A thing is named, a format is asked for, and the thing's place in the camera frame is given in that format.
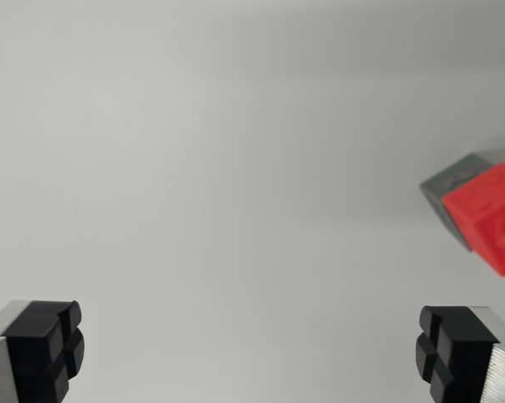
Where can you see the black-padded metal gripper right finger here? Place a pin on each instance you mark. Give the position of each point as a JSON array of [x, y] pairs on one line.
[[466, 357]]

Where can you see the black-padded metal gripper left finger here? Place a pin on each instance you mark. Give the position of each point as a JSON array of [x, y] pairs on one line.
[[30, 352]]

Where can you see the red studded plastic cube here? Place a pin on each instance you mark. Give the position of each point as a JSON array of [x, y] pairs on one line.
[[483, 214]]

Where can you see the grey studded plastic cube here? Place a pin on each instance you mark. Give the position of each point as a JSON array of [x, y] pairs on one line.
[[449, 180]]

